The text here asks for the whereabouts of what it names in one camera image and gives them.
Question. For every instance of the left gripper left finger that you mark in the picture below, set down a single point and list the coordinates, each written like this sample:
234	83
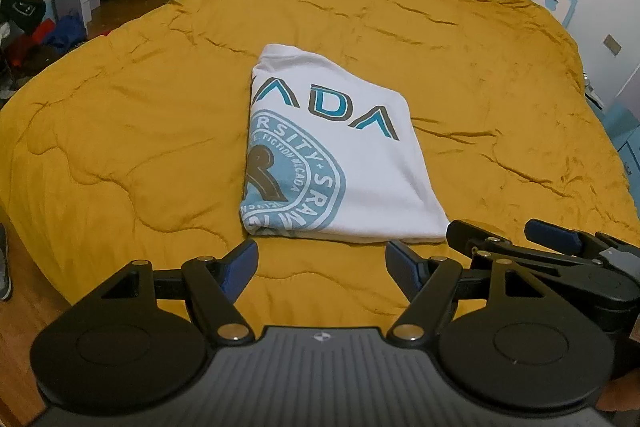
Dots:
209	288

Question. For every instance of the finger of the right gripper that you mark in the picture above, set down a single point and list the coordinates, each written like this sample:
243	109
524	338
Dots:
574	242
475	239

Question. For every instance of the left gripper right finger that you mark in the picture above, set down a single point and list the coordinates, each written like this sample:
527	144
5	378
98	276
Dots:
433	288

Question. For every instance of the blue nightstand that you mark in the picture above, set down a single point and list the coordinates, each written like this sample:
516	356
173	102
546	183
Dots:
621	124

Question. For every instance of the pile of clothes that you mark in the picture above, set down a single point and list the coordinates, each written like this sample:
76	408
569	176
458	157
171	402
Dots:
30	41

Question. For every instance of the mustard yellow bed quilt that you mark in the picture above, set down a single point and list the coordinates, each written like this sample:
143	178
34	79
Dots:
134	145

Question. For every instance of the white printed sweatshirt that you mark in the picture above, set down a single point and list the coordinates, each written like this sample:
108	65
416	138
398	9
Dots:
333	156

